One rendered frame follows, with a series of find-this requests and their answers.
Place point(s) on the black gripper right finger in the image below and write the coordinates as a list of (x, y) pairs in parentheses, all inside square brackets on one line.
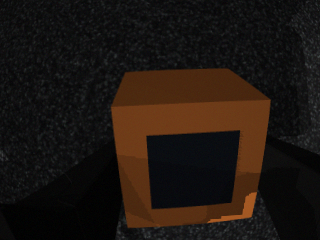
[(290, 188)]

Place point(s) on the orange block with dark square side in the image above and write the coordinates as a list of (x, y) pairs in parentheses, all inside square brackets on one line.
[(189, 146)]

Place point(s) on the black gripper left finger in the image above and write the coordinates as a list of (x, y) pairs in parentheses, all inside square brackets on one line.
[(82, 204)]

